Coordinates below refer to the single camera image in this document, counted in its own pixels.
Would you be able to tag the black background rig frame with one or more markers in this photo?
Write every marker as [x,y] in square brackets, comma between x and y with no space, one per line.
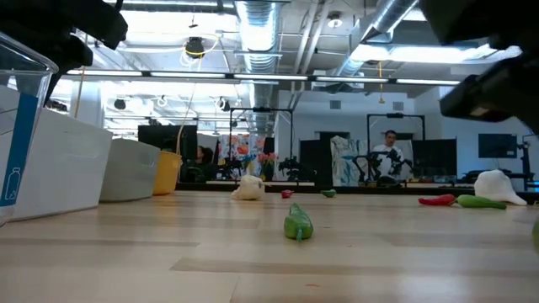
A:
[396,115]
[261,109]

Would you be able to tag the white garlic bulb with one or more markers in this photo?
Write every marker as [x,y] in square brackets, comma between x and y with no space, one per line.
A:
[497,187]

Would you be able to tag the red chili pepper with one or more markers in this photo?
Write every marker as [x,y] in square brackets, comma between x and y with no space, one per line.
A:
[438,200]
[286,194]

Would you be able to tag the person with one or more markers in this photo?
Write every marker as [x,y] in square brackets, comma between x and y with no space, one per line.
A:
[389,151]
[205,156]

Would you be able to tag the cream garlic bulb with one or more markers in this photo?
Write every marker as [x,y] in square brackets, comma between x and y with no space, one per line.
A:
[250,188]

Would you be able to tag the green chili pepper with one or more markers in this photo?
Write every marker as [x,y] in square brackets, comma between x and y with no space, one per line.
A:
[329,193]
[298,225]

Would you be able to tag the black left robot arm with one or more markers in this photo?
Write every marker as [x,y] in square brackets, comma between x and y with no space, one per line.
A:
[63,17]

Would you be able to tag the pink tulip bouquet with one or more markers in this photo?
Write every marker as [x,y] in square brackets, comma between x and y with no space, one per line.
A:
[267,159]

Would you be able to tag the floral painting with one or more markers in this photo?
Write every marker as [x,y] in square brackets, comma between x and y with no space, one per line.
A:
[242,147]

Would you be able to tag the white blue painted cloth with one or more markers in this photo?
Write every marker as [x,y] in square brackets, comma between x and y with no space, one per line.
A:
[345,162]

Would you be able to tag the silver ribbed air duct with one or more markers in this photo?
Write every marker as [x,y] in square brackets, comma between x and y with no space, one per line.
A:
[257,33]

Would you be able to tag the green cucumber at right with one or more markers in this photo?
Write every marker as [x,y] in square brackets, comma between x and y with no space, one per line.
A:
[478,201]

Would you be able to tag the silver smooth air duct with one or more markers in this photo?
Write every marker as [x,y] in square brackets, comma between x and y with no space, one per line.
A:
[379,21]

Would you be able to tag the black background robot arms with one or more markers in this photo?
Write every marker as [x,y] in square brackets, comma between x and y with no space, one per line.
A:
[366,162]

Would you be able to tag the clear plastic container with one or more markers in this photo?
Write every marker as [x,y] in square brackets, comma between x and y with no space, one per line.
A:
[21,139]

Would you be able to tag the dark wall screen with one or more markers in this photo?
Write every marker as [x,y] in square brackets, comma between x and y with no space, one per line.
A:
[497,146]

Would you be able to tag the white plastic basket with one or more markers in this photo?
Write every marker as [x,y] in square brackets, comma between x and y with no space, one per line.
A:
[67,168]

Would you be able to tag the black monitor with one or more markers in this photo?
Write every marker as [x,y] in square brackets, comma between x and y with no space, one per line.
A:
[166,139]
[433,157]

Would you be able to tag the yellow plastic basket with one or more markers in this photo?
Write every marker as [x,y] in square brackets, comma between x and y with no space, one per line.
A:
[167,174]

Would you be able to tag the gray plastic basket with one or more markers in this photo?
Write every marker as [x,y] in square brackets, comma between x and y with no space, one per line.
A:
[130,172]

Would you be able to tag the long ceiling light strip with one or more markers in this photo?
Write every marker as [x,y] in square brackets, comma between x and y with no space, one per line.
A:
[269,77]

